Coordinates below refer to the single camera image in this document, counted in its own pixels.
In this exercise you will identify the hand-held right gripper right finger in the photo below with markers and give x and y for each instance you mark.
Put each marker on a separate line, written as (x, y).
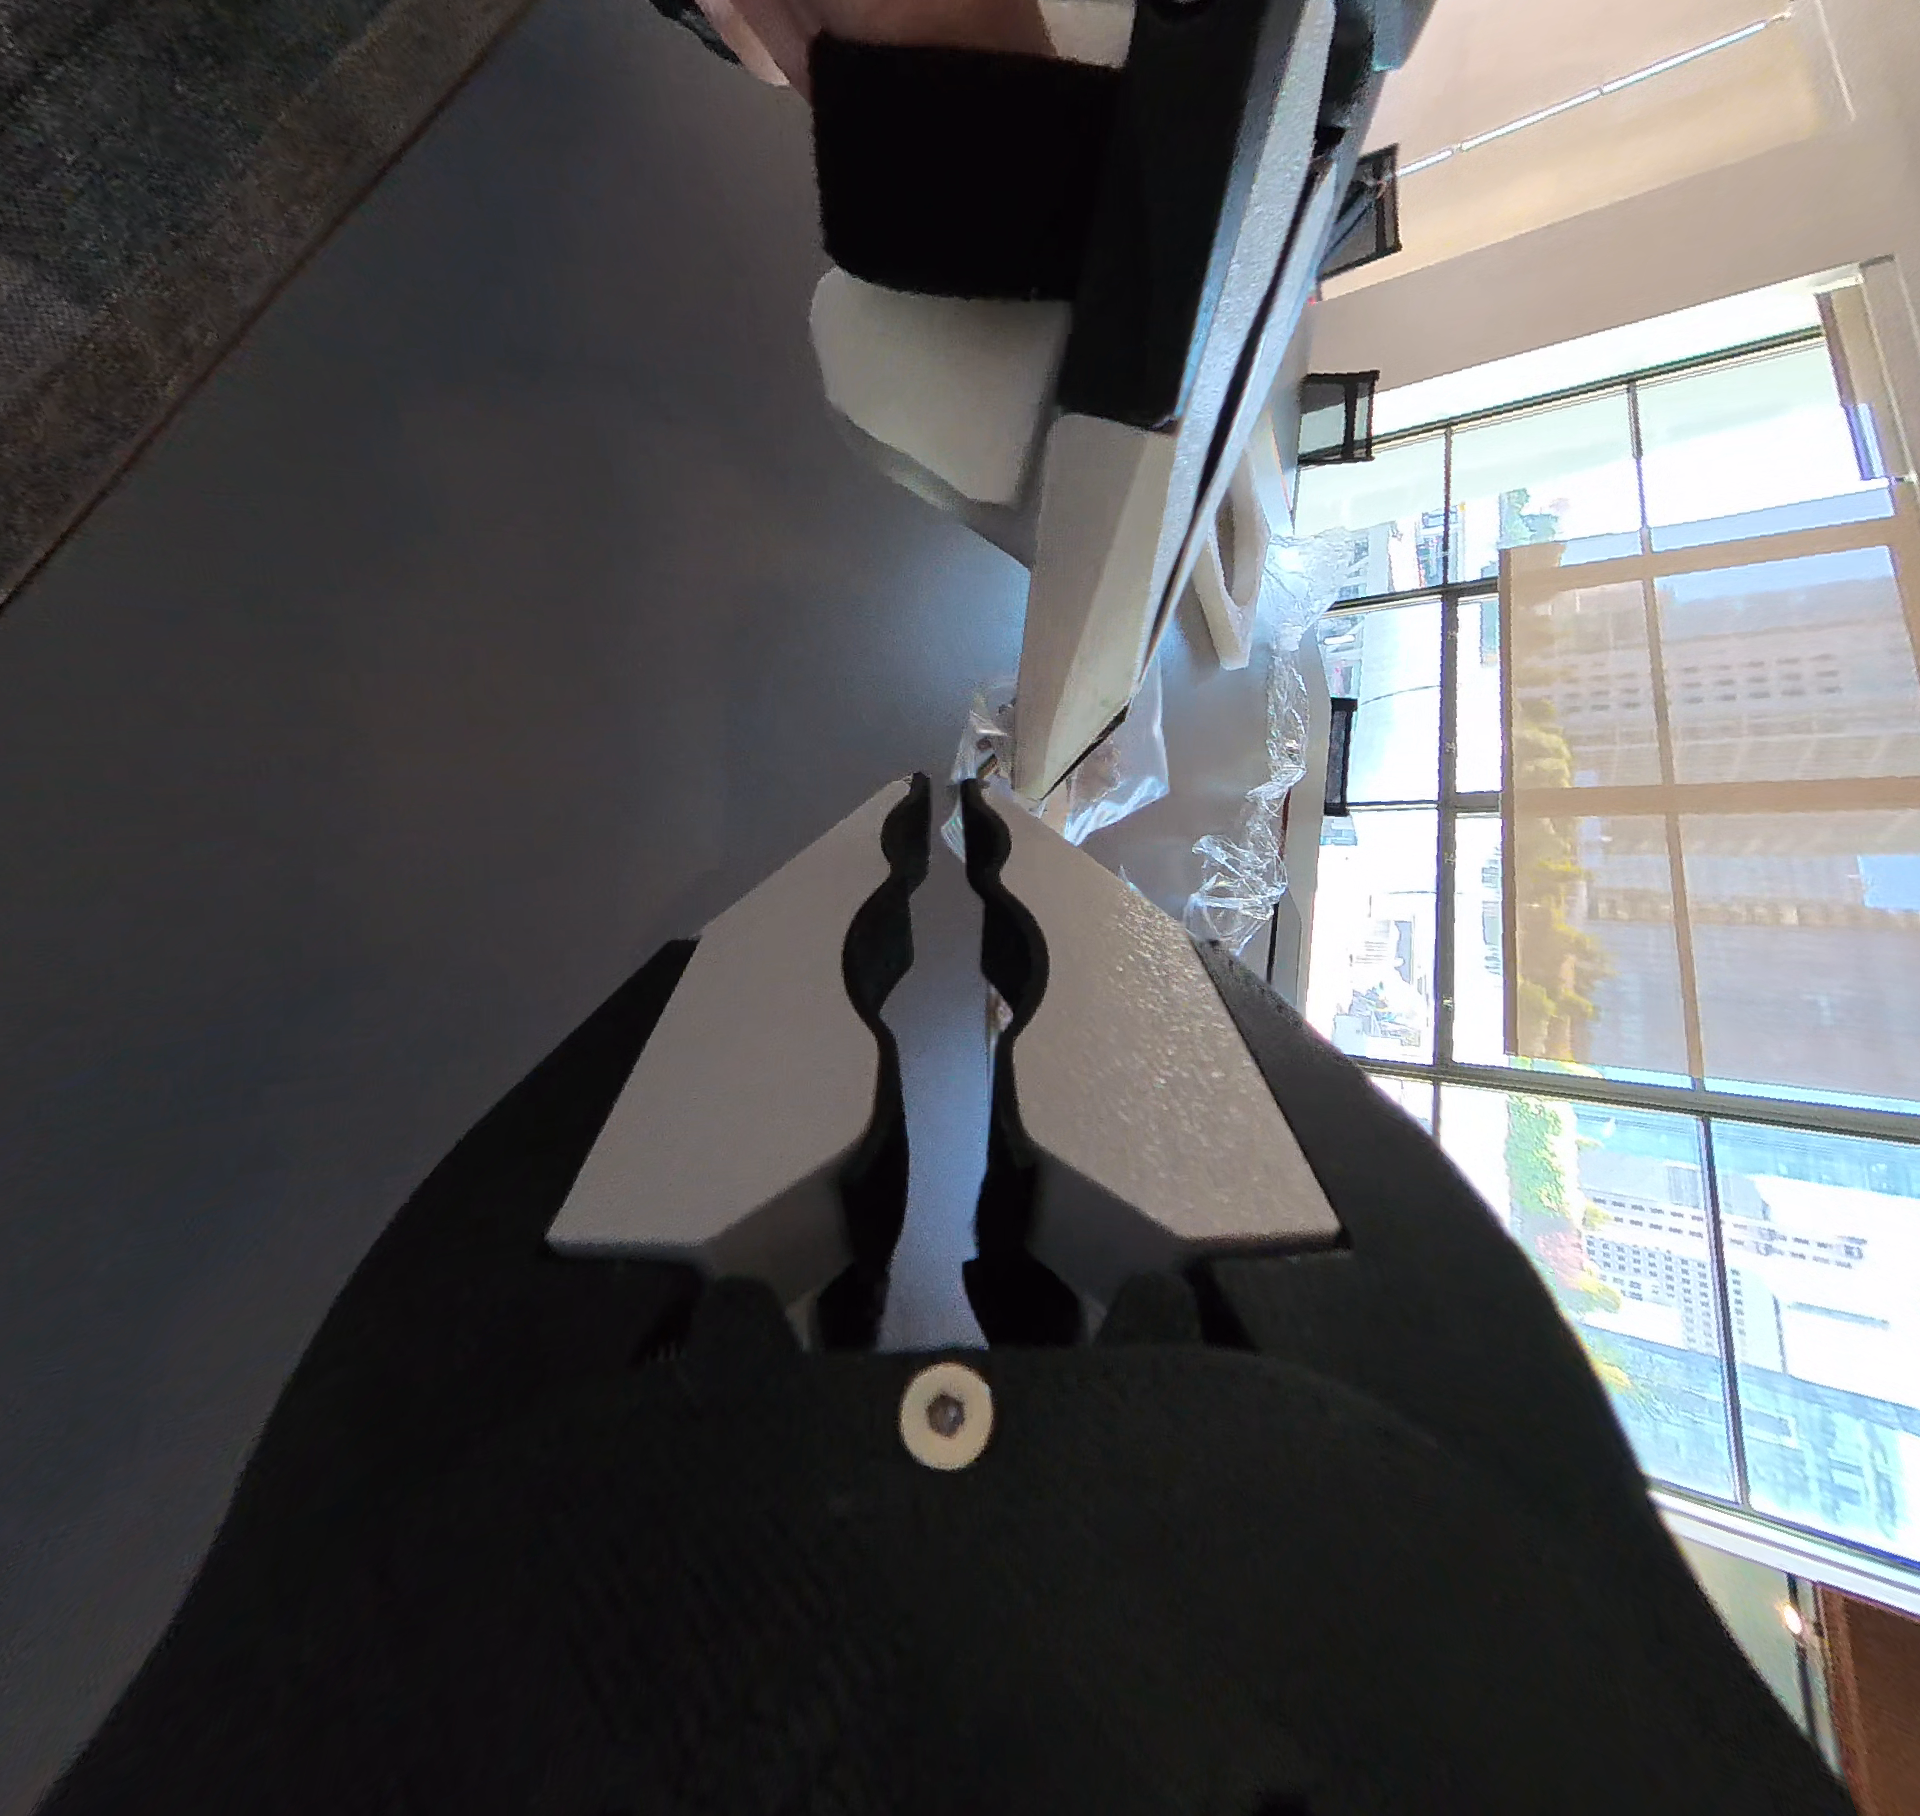
(1163, 1082)

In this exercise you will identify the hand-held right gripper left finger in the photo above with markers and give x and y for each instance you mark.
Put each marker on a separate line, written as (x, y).
(706, 1097)

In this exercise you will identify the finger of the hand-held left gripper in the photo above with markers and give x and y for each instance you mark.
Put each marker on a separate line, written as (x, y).
(1252, 393)
(1092, 569)

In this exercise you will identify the small clear screw bag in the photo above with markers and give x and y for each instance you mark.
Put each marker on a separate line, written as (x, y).
(1127, 786)

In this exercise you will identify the grey desk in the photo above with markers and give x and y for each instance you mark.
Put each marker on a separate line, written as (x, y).
(375, 794)

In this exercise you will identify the crumpled clear plastic wrap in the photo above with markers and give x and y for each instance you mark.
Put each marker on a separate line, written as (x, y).
(1252, 842)
(1308, 569)

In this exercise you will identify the beige roller blinds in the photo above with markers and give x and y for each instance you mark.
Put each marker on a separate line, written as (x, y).
(1619, 77)

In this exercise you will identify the large grid window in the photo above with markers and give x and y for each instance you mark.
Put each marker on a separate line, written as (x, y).
(1727, 1320)

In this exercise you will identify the white square foam frame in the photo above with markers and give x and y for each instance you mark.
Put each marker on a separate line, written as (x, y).
(1239, 600)

